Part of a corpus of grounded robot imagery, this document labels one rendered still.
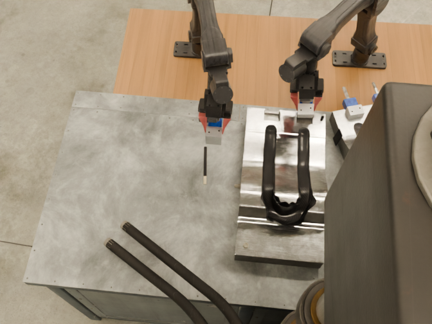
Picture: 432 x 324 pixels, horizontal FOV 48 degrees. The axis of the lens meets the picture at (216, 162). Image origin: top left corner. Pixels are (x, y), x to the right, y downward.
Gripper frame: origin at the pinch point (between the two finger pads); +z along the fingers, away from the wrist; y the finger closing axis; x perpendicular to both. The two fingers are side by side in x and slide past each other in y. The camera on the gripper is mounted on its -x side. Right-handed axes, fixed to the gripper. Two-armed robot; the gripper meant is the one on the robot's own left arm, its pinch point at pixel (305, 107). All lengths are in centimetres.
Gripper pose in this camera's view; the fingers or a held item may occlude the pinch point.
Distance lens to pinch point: 160.4
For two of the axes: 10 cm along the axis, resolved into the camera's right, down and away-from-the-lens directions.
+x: 1.6, -6.7, 7.3
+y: 9.8, 0.4, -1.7
